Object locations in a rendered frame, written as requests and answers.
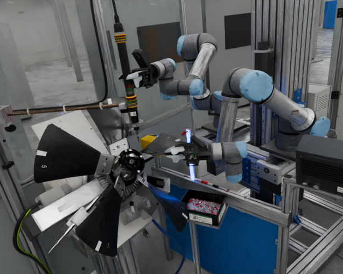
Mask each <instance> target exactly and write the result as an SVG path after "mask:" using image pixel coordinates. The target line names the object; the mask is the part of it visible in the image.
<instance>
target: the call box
mask: <svg viewBox="0 0 343 274"><path fill-rule="evenodd" d="M156 138H157V137H155V136H151V135H147V136H145V137H143V138H141V139H140V141H141V146H142V149H144V148H145V147H146V146H147V145H149V144H150V143H151V142H152V141H153V140H155V139H156Z"/></svg>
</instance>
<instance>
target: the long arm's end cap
mask: <svg viewBox="0 0 343 274"><path fill-rule="evenodd" d="M21 224H22V226H21V227H22V229H23V231H24V232H25V234H26V236H27V238H28V239H29V241H30V242H31V241H32V240H34V239H36V238H37V237H38V236H39V235H40V233H41V230H40V228H39V227H38V225H37V224H36V222H35V220H34V219H33V217H32V215H30V216H28V217H26V218H24V219H23V220H22V223H21Z"/></svg>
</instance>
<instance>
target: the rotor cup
mask: <svg viewBox="0 0 343 274"><path fill-rule="evenodd" d="M130 159H133V160H134V163H133V164H131V163H130ZM116 160H118V161H117V162H116V163H115V161H116ZM144 166H145V160H144V158H143V156H142V155H141V153H140V152H138V151H137V150H134V149H131V148H128V149H125V150H123V151H121V152H120V154H119V155H118V156H117V157H115V158H114V161H113V165H112V168H111V172H110V174H109V175H106V176H107V178H108V180H109V181H110V182H111V183H112V184H113V185H114V182H115V180H116V177H117V174H118V175H120V177H121V179H122V180H123V182H124V183H125V187H127V186H130V185H131V184H132V183H134V181H135V180H136V177H137V176H138V175H139V174H140V173H141V172H142V171H143V170H144ZM126 174H127V176H126V177H124V176H125V175H126Z"/></svg>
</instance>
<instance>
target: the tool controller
mask: <svg viewBox="0 0 343 274"><path fill-rule="evenodd" d="M295 157H296V183H297V184H300V185H304V186H308V187H311V188H314V189H317V190H318V189H319V190H322V191H326V192H330V193H333V194H336V195H340V196H343V140H339V139H332V138H325V137H321V136H315V135H309V134H304V135H303V137H302V139H301V141H300V142H299V144H298V146H297V148H296V150H295Z"/></svg>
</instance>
